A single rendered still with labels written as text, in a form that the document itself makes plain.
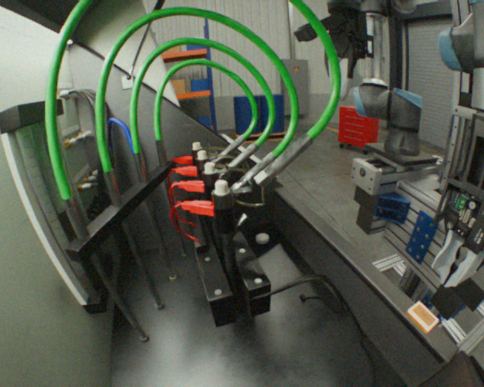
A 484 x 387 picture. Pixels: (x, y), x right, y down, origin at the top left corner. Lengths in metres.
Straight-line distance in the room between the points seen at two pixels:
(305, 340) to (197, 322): 0.22
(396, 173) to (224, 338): 0.75
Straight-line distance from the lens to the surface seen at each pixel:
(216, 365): 0.46
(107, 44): 0.65
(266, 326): 0.49
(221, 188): 0.29
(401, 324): 0.43
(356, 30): 0.55
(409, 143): 0.90
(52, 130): 0.29
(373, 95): 0.90
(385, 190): 0.88
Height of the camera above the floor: 1.25
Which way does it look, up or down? 27 degrees down
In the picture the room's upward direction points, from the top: 4 degrees counter-clockwise
